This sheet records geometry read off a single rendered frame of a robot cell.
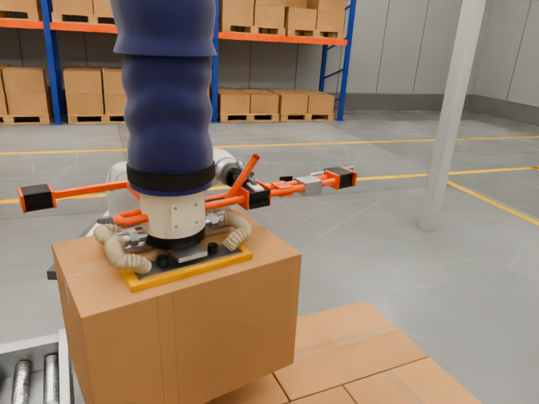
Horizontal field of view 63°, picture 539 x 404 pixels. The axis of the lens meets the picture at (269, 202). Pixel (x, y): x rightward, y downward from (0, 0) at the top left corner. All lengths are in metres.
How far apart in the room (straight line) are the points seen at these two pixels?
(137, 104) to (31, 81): 7.32
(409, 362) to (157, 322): 1.03
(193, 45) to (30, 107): 7.46
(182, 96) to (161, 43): 0.12
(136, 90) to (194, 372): 0.74
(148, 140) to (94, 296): 0.39
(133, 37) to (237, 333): 0.80
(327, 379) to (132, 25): 1.26
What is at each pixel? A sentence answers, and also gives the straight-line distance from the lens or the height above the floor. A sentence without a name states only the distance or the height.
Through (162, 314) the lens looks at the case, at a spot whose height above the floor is 1.01.
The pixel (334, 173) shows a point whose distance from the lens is 1.49.
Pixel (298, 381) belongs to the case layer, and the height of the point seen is 0.54.
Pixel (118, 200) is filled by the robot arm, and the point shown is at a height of 0.99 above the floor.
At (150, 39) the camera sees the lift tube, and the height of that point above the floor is 1.63.
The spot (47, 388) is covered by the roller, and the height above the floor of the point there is 0.55.
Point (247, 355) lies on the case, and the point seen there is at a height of 0.78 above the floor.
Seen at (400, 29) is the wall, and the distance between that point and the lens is 11.71.
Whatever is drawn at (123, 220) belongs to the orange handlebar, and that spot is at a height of 1.20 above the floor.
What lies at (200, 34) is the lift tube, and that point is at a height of 1.65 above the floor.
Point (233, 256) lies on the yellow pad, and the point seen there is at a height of 1.09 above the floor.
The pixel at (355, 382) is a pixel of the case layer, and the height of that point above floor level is 0.54.
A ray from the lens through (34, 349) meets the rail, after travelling 1.81.
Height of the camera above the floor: 1.66
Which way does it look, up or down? 21 degrees down
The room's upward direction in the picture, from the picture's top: 4 degrees clockwise
